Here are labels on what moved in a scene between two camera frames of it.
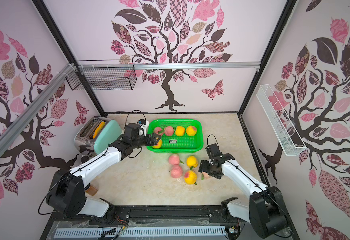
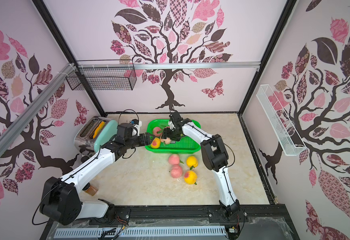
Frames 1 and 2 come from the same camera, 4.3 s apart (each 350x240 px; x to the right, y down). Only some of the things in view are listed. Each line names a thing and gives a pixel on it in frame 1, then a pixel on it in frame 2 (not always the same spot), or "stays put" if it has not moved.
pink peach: x=206 y=175 → x=167 y=141
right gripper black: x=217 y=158 → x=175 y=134
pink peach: x=176 y=171 stays put
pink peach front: x=157 y=129 stays put
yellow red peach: x=158 y=144 stays put
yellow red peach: x=190 y=177 stays put
